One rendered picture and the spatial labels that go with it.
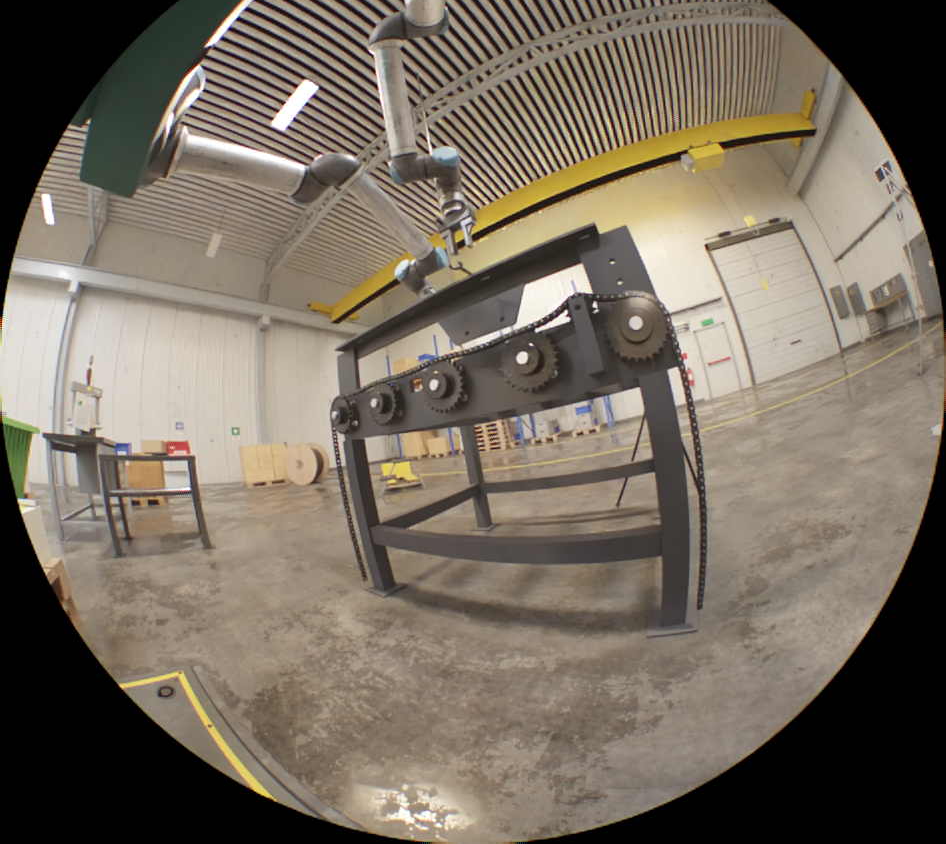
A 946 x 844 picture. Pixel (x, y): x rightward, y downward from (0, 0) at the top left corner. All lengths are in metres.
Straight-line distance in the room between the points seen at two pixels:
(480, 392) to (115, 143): 1.10
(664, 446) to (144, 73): 1.21
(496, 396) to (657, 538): 0.61
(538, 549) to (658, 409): 0.51
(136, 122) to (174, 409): 10.23
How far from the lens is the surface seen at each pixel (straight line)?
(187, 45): 0.57
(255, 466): 8.06
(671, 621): 1.01
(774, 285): 11.55
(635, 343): 0.73
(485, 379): 0.89
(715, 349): 10.17
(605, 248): 0.88
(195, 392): 10.81
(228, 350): 11.35
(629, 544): 0.86
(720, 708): 0.83
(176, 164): 0.97
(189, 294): 11.20
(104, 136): 0.72
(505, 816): 0.73
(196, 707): 0.62
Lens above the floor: 0.70
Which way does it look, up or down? 12 degrees up
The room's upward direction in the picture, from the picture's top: 10 degrees counter-clockwise
